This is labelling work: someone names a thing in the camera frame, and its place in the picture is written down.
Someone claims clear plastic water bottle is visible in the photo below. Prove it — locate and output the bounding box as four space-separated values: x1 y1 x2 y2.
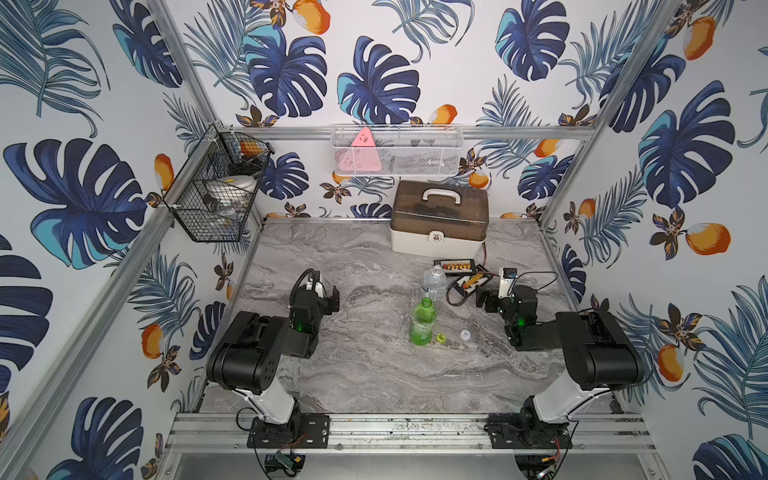
422 265 450 302

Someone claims pink triangle card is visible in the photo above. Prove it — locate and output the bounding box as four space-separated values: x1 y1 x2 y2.
338 127 382 174

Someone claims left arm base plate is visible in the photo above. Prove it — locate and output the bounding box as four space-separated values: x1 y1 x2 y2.
247 413 331 450

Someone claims front yellow connector board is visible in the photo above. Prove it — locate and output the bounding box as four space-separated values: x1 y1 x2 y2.
455 272 491 296

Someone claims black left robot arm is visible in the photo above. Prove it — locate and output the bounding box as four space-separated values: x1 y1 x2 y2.
206 268 340 443

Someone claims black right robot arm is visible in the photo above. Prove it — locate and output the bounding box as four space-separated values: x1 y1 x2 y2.
476 284 644 433

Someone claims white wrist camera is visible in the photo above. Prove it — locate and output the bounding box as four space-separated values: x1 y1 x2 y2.
306 270 326 297
498 267 518 299

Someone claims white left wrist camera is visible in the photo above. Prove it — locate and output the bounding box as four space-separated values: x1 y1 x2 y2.
306 270 326 297

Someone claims brown lid storage box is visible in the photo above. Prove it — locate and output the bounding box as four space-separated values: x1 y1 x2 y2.
390 180 489 259

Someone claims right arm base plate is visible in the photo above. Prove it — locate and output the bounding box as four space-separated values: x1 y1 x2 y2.
484 414 572 450

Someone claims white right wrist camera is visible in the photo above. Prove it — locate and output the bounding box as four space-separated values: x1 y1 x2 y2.
498 267 518 299

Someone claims black wire basket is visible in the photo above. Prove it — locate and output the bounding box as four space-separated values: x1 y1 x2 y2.
162 124 274 243

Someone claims green plastic bottle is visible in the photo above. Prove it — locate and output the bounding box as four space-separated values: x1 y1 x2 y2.
410 297 437 346

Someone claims aluminium front rail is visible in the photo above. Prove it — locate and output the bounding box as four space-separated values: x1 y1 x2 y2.
165 414 656 455

